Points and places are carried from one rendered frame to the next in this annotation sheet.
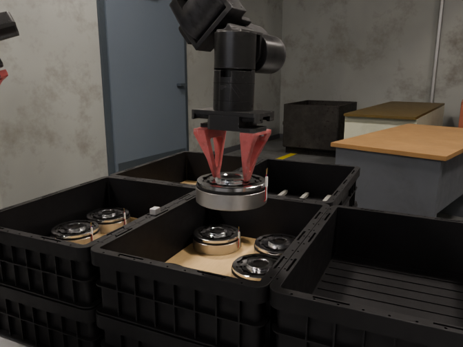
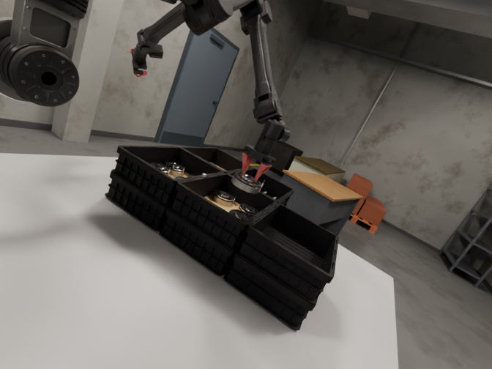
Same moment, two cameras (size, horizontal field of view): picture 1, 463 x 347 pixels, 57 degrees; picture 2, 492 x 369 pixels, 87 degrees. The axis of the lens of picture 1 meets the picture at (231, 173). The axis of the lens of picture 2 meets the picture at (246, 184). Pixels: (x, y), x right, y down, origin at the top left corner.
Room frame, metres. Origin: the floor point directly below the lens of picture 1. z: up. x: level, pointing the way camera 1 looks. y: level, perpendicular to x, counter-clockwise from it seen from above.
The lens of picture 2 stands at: (-0.24, 0.12, 1.27)
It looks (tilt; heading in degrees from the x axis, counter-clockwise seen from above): 16 degrees down; 352
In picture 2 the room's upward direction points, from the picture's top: 25 degrees clockwise
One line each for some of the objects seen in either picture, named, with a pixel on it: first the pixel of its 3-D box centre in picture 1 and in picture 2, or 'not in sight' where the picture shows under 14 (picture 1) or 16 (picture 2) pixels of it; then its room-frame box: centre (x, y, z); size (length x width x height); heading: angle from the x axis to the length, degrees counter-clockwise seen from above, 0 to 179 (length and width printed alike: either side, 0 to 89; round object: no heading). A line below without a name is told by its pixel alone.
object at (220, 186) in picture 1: (231, 181); (248, 179); (0.61, 0.00, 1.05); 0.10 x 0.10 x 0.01
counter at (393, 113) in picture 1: (398, 138); (315, 179); (5.34, -2.10, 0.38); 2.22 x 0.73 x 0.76; 148
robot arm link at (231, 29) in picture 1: (237, 51); (272, 130); (0.61, -0.01, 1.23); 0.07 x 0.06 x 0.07; 146
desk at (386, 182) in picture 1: (417, 185); (315, 207); (3.07, -1.38, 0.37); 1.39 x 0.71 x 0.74; 138
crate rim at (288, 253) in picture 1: (226, 229); (232, 195); (0.74, 0.01, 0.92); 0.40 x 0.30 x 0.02; 155
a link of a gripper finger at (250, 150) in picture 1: (239, 147); (257, 168); (0.60, -0.01, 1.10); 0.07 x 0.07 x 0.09; 64
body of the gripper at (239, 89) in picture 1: (233, 96); (263, 147); (0.61, 0.00, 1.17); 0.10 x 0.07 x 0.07; 64
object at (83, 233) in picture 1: (75, 228); (160, 167); (0.90, 0.35, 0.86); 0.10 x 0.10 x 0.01
